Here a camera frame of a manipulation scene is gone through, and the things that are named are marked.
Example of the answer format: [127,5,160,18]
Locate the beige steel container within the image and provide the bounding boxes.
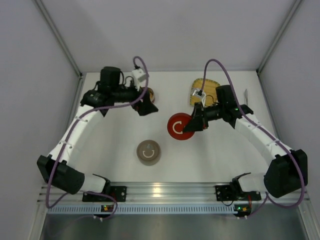
[139,158,160,166]

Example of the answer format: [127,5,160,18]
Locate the red steel container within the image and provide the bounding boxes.
[148,87,155,103]

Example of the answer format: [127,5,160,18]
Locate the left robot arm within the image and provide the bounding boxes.
[37,65,158,195]

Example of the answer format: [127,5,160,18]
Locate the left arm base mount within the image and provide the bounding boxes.
[82,185,127,203]

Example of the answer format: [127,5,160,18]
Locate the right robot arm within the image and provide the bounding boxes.
[183,85,308,198]

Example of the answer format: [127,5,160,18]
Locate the aluminium front rail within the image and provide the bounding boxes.
[36,182,301,204]

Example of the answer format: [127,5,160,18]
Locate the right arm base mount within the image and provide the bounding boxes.
[214,184,262,202]

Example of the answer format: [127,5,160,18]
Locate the purple cable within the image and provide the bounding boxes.
[45,56,150,221]
[203,58,308,218]

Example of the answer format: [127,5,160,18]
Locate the metal tongs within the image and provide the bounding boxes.
[243,88,249,106]

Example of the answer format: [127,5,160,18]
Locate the yellow bamboo tray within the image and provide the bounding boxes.
[189,78,220,107]

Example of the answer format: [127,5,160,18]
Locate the beige lid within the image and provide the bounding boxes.
[136,139,161,160]

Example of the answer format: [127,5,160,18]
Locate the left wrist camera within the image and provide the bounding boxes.
[131,68,148,90]

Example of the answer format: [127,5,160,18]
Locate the left frame post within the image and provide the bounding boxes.
[33,0,84,77]

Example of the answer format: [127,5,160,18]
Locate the red lid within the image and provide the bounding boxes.
[167,112,195,141]

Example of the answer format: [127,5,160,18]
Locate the slotted cable duct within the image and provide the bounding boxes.
[47,203,241,215]

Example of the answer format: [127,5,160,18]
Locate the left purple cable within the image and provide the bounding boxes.
[45,56,150,221]

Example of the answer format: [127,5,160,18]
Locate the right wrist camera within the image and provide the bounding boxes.
[191,88,207,106]

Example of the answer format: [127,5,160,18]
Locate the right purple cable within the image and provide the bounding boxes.
[203,58,308,218]

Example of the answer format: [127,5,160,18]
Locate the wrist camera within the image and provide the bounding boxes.
[131,68,148,90]
[191,88,207,106]

